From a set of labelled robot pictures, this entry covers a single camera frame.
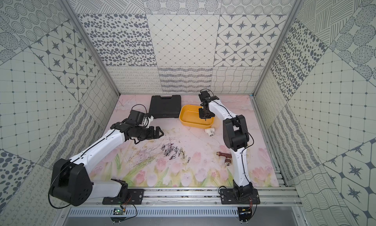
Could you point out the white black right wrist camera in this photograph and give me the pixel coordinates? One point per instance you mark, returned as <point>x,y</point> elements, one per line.
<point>205,97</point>

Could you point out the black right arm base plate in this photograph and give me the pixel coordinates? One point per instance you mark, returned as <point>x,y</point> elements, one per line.
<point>239,195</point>

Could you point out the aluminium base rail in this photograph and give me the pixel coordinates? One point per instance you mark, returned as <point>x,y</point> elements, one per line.
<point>210,196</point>

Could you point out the yellow plastic storage box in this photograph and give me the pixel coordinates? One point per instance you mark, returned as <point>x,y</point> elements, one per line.
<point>189,116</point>

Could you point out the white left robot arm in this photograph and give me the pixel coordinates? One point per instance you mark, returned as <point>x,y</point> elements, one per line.
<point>71,182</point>

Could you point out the white pipe tee fitting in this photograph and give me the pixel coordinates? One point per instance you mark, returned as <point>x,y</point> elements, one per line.
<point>210,131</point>

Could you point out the black plastic tool case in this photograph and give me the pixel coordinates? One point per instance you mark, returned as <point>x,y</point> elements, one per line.
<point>165,106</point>

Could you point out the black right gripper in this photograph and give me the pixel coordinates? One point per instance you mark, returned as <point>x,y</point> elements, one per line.
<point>202,116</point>

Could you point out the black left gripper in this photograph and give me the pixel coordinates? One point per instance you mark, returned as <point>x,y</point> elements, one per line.
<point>148,132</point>

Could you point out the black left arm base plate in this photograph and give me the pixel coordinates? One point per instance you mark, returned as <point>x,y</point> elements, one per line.
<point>125,195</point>

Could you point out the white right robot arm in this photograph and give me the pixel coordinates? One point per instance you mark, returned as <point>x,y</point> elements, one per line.
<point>235,135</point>

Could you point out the red brown pipe fitting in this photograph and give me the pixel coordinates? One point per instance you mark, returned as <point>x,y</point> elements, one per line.
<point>227,156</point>

